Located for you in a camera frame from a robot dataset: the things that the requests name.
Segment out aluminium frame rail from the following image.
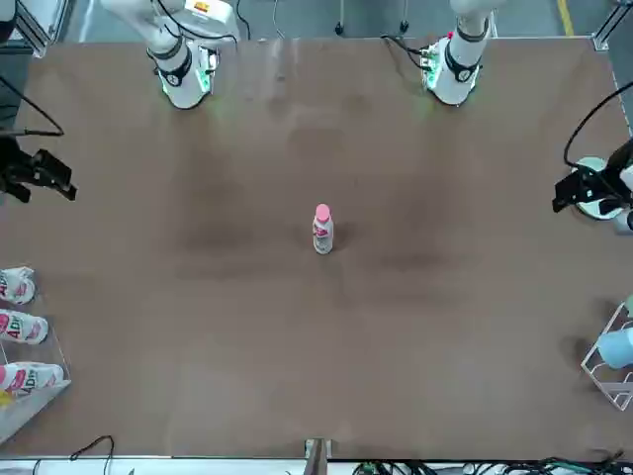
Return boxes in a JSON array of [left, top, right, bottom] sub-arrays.
[[0, 0, 66, 56], [590, 0, 633, 138]]

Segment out thin black loose cable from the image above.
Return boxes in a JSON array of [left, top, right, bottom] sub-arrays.
[[68, 434, 116, 475]]

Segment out pale green plate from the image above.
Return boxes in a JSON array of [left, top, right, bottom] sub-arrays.
[[575, 156, 626, 221]]

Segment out black wheeled stand legs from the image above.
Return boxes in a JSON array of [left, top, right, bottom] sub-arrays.
[[334, 0, 411, 36]]

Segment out black cable bundle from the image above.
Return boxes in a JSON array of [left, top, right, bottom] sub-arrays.
[[345, 447, 633, 475]]

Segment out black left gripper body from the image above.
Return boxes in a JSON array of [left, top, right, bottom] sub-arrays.
[[602, 144, 633, 200]]

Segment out white drink bottle pink label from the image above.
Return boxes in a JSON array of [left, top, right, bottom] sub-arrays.
[[312, 216, 334, 255]]

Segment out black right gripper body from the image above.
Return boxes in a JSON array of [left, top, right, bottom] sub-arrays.
[[0, 136, 40, 193]]

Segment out white shelf bottle pink cap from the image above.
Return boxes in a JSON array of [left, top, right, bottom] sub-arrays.
[[0, 310, 50, 346], [0, 266, 38, 305], [0, 361, 66, 399]]

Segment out light blue cup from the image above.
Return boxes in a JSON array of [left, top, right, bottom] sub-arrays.
[[594, 327, 633, 371]]

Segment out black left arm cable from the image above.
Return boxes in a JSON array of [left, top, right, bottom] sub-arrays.
[[563, 88, 633, 168]]

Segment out clear acrylic bottle shelf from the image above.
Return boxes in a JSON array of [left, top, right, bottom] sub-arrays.
[[0, 266, 73, 446]]

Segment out black left base cable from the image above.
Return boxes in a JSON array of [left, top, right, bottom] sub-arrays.
[[380, 34, 431, 70]]

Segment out cup drying rack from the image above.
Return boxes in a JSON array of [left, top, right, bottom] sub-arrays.
[[582, 295, 633, 413]]

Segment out aluminium camera post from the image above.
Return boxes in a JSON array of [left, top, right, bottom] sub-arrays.
[[303, 436, 333, 475]]

